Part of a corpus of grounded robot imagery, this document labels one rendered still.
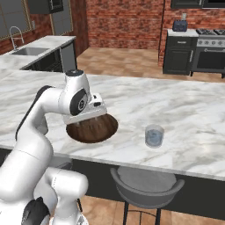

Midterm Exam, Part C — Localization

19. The black base cupboard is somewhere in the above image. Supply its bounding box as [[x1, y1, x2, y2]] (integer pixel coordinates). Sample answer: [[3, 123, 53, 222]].
[[163, 35, 199, 76]]

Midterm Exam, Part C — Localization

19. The clear glass of water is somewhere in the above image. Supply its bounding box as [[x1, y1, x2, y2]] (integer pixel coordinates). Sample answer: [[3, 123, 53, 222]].
[[144, 124, 165, 149]]

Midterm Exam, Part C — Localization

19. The grey bar stool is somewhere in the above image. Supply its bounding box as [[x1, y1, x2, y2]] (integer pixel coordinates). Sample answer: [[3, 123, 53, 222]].
[[110, 165, 186, 225]]

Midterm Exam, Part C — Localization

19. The silver tap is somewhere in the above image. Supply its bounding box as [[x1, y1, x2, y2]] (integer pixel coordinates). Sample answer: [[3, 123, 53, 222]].
[[9, 25, 25, 52]]

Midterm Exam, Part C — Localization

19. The brown wooden ice bowl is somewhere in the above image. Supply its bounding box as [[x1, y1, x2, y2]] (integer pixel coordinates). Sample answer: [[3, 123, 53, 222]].
[[66, 113, 120, 144]]

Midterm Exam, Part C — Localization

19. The black extractor hood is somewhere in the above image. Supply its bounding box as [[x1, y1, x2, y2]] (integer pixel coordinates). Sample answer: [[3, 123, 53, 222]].
[[202, 0, 225, 9]]

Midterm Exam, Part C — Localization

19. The black wall cupboard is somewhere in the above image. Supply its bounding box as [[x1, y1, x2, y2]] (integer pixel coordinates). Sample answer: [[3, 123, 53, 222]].
[[27, 0, 65, 15]]

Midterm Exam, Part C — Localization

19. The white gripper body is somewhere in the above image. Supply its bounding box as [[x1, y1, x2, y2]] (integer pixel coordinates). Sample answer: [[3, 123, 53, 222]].
[[62, 104, 108, 126]]

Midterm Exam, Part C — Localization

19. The dark wall cupboard run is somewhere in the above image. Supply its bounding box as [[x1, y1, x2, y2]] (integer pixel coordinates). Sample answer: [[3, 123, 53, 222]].
[[171, 0, 204, 10]]

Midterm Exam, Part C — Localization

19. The black stove with oven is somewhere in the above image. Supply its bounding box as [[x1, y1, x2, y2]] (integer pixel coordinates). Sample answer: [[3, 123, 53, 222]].
[[190, 28, 225, 79]]

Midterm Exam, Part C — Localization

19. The steel sink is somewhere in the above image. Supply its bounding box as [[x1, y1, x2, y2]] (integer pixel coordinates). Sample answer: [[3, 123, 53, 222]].
[[10, 47, 51, 57]]

